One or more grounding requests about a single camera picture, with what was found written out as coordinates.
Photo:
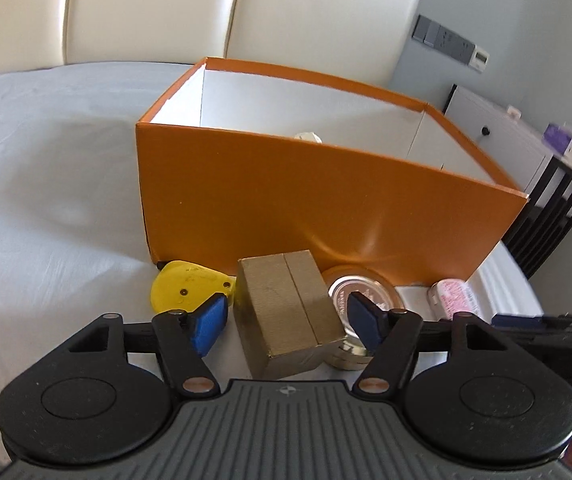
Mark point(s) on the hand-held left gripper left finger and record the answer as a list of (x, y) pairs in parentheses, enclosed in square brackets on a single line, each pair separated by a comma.
[(208, 328)]

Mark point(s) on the small pink and white container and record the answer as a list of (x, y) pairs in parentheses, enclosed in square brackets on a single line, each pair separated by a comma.
[(453, 297)]

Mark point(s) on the grey wall switch panel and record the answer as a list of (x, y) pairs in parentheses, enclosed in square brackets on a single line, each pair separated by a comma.
[(441, 37)]

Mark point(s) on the small white item on cabinet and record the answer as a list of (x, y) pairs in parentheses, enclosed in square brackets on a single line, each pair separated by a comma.
[(513, 113)]

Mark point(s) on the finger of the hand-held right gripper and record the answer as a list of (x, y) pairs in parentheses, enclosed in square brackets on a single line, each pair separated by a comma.
[(516, 321)]

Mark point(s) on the purple tissue box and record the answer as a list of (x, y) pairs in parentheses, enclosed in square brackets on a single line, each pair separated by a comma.
[(560, 136)]

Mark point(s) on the white wall thermostat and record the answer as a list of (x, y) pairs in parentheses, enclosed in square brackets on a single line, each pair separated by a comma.
[(479, 58)]

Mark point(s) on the yellow plastic gadget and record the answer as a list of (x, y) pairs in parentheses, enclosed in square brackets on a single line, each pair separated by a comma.
[(180, 285)]

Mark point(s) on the round tin with brown label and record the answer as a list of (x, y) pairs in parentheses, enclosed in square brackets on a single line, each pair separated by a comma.
[(366, 287)]

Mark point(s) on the white drawer cabinet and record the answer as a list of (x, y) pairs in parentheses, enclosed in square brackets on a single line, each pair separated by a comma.
[(506, 152)]

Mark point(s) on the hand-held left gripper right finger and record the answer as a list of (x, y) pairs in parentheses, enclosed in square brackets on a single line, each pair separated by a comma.
[(366, 321)]

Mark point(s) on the small brown cardboard box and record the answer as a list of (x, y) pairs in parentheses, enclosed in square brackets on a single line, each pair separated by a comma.
[(286, 310)]

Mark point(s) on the cream padded headboard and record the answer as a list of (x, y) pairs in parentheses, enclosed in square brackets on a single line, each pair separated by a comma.
[(140, 10)]

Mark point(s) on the light grey bed sheet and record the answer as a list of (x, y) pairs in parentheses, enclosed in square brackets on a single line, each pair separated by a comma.
[(55, 185)]

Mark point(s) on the orange cardboard box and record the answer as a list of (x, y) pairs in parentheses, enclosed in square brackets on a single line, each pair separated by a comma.
[(266, 200)]

